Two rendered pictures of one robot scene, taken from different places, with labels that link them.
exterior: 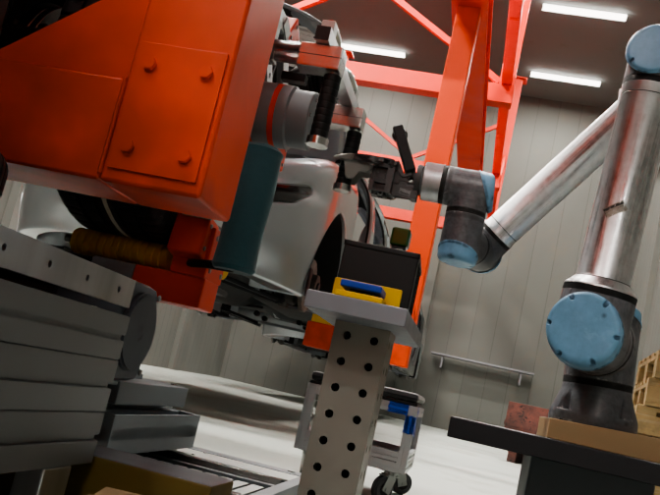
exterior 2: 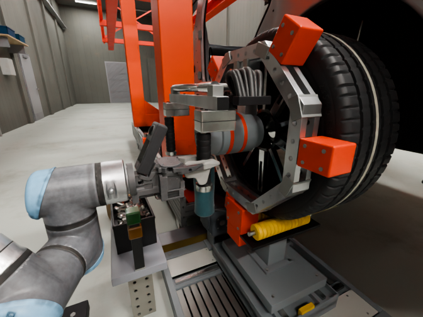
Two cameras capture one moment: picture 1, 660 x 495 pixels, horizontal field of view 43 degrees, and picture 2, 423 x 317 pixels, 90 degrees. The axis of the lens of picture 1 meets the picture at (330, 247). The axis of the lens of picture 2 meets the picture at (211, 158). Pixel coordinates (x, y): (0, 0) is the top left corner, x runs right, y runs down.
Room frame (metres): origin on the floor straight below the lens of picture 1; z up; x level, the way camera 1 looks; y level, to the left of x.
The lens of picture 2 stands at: (2.34, -0.27, 0.99)
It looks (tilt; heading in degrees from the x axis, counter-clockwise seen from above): 18 degrees down; 144
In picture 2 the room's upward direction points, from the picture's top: straight up
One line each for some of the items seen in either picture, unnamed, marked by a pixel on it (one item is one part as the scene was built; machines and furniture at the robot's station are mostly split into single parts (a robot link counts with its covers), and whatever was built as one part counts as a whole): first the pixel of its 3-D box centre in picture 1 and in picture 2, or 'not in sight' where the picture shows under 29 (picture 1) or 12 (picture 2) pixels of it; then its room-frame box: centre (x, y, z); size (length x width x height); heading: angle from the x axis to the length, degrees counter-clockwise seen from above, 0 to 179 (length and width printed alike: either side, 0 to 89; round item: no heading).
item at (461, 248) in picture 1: (462, 239); (74, 242); (1.88, -0.29, 0.69); 0.12 x 0.09 x 0.12; 151
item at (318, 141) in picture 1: (325, 108); (170, 134); (1.59, 0.07, 0.83); 0.04 x 0.04 x 0.16
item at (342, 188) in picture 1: (349, 159); (203, 160); (1.93, 0.00, 0.83); 0.04 x 0.04 x 0.16
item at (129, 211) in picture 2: (401, 238); (133, 215); (1.77, -0.14, 0.64); 0.04 x 0.04 x 0.04; 79
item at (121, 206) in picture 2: (379, 282); (132, 219); (1.59, -0.11, 0.51); 0.20 x 0.14 x 0.13; 171
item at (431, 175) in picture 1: (430, 182); (117, 182); (1.89, -0.19, 0.81); 0.10 x 0.05 x 0.09; 169
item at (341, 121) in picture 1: (346, 118); (214, 119); (1.93, 0.03, 0.93); 0.09 x 0.05 x 0.05; 79
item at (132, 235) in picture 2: not in sight; (135, 229); (1.77, -0.14, 0.59); 0.04 x 0.04 x 0.04; 79
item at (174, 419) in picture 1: (81, 412); (266, 271); (1.83, 0.44, 0.13); 0.50 x 0.36 x 0.10; 169
